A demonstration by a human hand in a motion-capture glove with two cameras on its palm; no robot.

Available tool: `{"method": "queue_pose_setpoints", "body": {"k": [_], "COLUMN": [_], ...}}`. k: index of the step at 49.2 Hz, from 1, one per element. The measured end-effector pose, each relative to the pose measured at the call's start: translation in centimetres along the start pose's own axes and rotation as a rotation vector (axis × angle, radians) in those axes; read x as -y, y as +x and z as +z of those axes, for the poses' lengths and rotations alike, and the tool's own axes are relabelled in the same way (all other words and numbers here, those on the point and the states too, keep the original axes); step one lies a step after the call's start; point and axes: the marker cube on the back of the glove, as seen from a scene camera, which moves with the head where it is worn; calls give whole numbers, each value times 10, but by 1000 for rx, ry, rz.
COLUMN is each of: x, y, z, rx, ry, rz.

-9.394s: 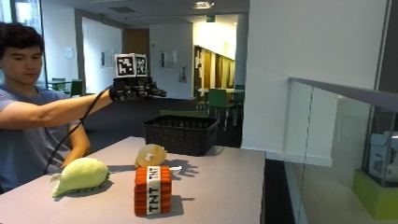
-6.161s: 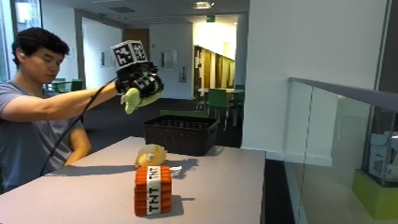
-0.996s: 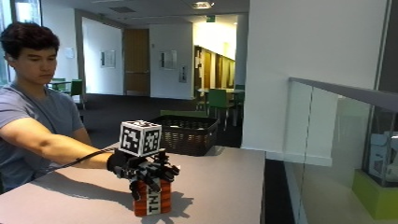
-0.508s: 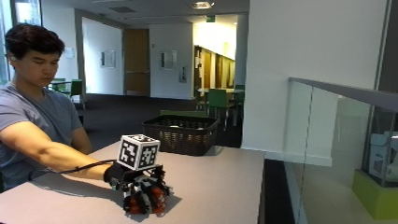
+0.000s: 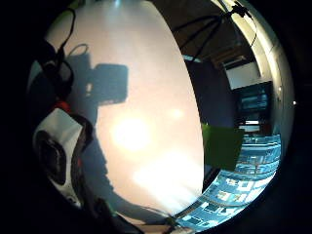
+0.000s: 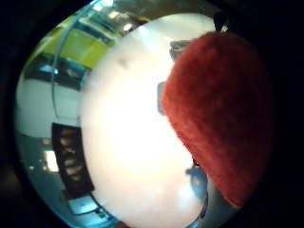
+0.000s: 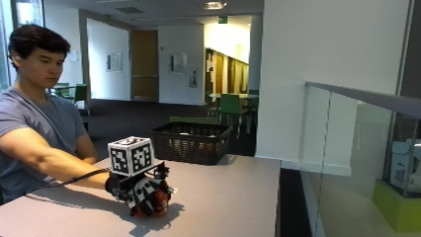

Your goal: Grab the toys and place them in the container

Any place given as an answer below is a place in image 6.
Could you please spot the red plush soft toy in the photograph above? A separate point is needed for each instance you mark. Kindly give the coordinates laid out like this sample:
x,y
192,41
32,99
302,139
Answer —
x,y
218,110

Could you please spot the grey box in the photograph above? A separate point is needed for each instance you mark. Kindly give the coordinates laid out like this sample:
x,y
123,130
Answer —
x,y
177,49

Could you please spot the blue small object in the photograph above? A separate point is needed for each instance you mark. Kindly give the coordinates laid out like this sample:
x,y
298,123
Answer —
x,y
197,180

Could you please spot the thin metal pole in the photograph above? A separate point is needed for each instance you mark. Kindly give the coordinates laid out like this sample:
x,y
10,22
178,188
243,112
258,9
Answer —
x,y
56,72

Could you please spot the black shelf unit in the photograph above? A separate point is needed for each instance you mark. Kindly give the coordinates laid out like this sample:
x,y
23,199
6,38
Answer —
x,y
72,160

